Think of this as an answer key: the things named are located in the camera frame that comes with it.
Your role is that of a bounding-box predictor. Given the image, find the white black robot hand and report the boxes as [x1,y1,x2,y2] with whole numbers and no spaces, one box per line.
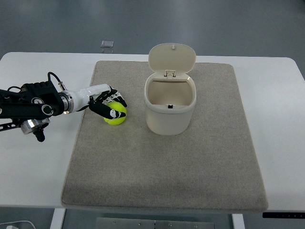
[63,84,127,120]

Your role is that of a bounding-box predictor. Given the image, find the yellow tennis ball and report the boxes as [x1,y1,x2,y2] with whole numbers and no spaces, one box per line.
[103,102,127,125]

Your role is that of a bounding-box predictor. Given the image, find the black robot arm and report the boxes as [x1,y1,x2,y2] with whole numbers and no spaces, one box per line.
[0,72,69,142]

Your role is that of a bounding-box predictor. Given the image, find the clear floor plate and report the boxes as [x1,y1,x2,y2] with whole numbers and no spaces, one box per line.
[101,40,114,49]

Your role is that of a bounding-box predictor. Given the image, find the beige lidded plastic bin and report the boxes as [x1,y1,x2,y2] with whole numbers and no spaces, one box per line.
[144,43,196,135]

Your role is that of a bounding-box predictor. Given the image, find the white table leg left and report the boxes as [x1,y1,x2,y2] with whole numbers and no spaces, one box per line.
[50,208,66,229]

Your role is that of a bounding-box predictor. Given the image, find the white table leg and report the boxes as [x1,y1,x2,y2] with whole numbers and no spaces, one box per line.
[50,208,66,229]
[232,214,245,229]

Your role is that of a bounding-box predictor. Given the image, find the beige felt mat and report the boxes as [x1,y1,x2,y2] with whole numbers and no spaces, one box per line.
[61,61,268,212]

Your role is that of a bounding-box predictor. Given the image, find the white device corner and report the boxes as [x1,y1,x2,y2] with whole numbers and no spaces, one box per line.
[0,220,36,229]

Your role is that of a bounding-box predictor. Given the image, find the white table leg right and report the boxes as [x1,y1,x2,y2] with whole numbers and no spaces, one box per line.
[232,214,245,229]

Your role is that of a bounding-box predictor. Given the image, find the black table control panel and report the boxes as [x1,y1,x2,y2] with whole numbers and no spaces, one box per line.
[262,212,305,219]

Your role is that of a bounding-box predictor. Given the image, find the grey metal base plate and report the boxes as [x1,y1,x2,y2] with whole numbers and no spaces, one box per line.
[95,218,215,229]

